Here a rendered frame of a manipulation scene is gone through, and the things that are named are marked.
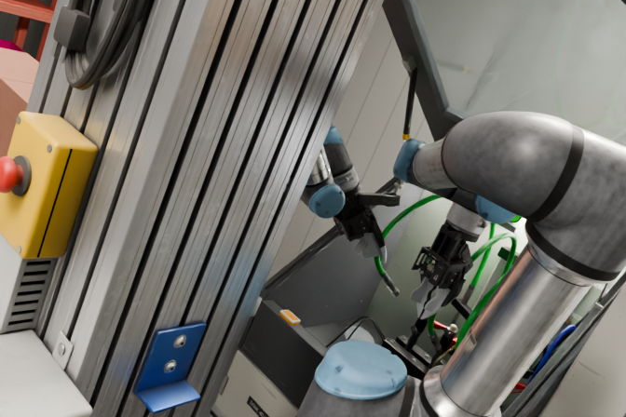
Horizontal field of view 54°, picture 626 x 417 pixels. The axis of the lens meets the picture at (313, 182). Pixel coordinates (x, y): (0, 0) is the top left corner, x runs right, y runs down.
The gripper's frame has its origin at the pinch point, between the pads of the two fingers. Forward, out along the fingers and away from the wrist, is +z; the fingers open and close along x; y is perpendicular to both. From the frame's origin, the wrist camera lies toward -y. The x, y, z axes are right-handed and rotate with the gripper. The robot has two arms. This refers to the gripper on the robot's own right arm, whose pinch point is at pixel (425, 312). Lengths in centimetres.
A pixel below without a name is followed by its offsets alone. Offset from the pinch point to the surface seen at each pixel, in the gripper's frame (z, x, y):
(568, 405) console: 9.0, 27.0, -28.4
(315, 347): 25.9, -22.4, -3.4
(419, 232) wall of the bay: 3, -38, -57
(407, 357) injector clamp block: 22.9, -9.2, -24.5
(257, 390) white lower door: 47, -33, -3
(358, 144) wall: 12, -158, -175
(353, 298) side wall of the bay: 29, -43, -46
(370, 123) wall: -2, -156, -175
